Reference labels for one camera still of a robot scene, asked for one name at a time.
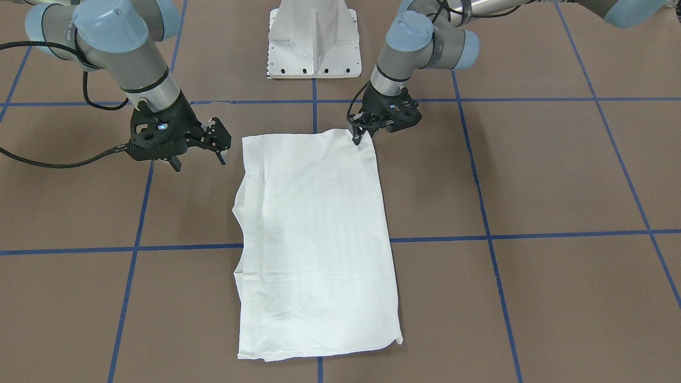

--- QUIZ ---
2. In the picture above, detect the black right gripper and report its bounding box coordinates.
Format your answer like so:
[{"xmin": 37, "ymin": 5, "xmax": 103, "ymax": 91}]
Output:
[{"xmin": 127, "ymin": 92, "xmax": 231, "ymax": 172}]

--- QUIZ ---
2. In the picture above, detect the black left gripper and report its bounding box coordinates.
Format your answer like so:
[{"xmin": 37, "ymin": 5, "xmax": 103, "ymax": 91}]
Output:
[{"xmin": 348, "ymin": 84, "xmax": 422, "ymax": 145}]

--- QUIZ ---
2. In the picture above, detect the white printed t-shirt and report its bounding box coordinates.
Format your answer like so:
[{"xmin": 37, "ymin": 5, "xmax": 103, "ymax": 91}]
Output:
[{"xmin": 232, "ymin": 129, "xmax": 403, "ymax": 362}]

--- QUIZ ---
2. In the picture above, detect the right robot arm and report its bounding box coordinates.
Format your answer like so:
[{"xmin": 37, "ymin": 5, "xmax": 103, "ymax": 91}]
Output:
[{"xmin": 24, "ymin": 1, "xmax": 231, "ymax": 171}]

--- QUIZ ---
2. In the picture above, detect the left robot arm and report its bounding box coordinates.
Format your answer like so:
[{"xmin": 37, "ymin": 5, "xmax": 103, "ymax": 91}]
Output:
[{"xmin": 347, "ymin": 1, "xmax": 525, "ymax": 145}]

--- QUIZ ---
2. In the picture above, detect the blue tape line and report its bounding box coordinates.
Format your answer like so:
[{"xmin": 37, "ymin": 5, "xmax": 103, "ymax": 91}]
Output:
[{"xmin": 447, "ymin": 69, "xmax": 525, "ymax": 383}]

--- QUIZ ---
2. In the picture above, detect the blue tape line lengthwise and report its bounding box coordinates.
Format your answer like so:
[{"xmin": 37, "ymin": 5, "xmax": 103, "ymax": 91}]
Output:
[{"xmin": 106, "ymin": 0, "xmax": 188, "ymax": 383}]

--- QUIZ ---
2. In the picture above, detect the blue tape line crosswise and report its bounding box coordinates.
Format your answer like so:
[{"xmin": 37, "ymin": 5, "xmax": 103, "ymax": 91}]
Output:
[{"xmin": 1, "ymin": 229, "xmax": 680, "ymax": 256}]

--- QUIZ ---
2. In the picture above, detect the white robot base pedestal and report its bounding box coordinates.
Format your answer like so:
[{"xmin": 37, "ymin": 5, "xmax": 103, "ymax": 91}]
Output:
[{"xmin": 266, "ymin": 1, "xmax": 362, "ymax": 79}]

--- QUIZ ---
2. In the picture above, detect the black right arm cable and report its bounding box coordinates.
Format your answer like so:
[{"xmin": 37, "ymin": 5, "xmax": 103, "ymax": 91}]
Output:
[{"xmin": 0, "ymin": 40, "xmax": 134, "ymax": 170}]

